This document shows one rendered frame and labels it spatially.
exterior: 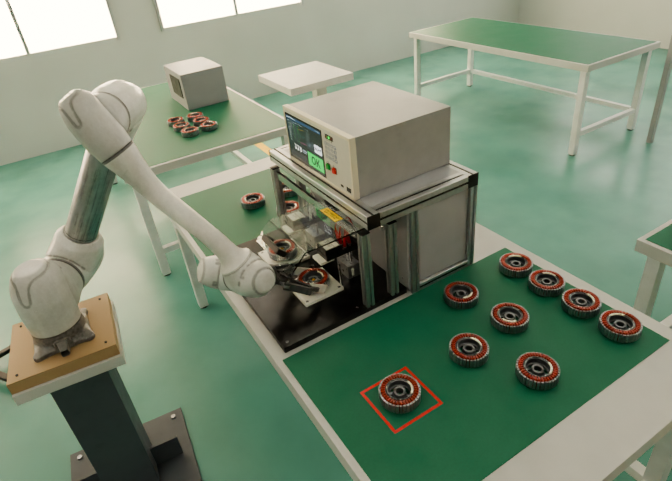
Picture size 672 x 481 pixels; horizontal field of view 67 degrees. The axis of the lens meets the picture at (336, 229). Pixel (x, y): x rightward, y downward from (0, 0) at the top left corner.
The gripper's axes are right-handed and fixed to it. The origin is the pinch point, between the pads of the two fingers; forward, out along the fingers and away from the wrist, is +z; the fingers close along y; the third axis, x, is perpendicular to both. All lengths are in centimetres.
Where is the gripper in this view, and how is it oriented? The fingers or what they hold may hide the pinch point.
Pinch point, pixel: (313, 279)
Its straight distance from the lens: 177.0
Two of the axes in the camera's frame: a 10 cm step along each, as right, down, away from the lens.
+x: 3.5, -9.0, -2.6
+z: 7.9, 1.3, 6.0
